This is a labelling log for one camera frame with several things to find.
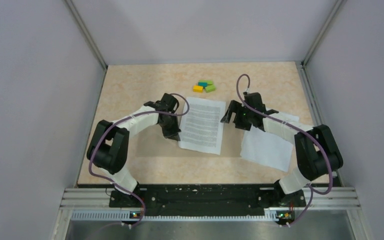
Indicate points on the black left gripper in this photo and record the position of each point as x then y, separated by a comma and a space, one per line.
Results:
173, 133

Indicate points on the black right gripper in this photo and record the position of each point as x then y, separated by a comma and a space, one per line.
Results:
236, 107

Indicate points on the printed white paper sheet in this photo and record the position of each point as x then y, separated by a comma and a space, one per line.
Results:
201, 127

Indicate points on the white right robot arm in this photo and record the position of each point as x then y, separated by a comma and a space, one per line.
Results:
317, 152

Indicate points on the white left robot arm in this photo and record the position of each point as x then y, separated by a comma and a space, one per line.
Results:
107, 152

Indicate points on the light green block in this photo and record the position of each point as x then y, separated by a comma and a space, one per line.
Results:
210, 88

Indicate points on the teal block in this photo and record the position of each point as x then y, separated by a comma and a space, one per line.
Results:
202, 84

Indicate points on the yellow block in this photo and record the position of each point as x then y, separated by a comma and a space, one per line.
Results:
198, 89

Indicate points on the white paper sheet stack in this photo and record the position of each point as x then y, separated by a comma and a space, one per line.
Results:
266, 149

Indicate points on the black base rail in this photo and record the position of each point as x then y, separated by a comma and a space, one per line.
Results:
207, 200

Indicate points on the grey slotted cable duct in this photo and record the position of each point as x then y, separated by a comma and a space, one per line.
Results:
119, 215

